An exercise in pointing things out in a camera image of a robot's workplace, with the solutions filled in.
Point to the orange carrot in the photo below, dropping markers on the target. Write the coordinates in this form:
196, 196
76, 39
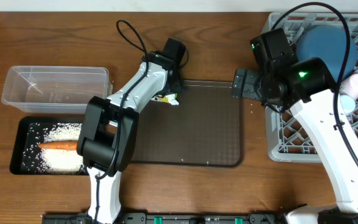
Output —
59, 145

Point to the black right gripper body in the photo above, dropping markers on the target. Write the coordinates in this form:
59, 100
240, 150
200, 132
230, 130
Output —
266, 98

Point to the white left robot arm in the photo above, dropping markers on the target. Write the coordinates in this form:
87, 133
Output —
108, 133

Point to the grey dishwasher rack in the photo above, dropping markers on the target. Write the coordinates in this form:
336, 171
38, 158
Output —
287, 141

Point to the black waste tray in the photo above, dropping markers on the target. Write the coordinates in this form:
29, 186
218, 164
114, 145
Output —
23, 146

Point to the clear plastic bin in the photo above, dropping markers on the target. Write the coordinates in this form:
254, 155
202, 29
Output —
54, 89

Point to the dark blue bowl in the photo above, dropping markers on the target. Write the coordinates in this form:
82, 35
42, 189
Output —
325, 42

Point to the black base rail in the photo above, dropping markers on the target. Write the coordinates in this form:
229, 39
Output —
143, 218

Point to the white rice pile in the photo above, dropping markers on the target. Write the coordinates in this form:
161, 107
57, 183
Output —
62, 160

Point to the foil snack wrapper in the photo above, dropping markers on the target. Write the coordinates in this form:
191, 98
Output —
168, 98

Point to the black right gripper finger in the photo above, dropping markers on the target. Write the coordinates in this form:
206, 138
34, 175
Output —
238, 82
251, 89

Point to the brown serving tray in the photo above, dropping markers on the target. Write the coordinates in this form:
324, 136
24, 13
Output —
205, 129

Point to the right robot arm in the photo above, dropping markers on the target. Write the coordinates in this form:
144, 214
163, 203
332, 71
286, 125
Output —
307, 89

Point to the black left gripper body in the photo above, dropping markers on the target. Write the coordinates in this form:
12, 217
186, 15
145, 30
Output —
176, 84

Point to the light blue plastic cup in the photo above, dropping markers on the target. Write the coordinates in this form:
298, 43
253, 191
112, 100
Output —
348, 104

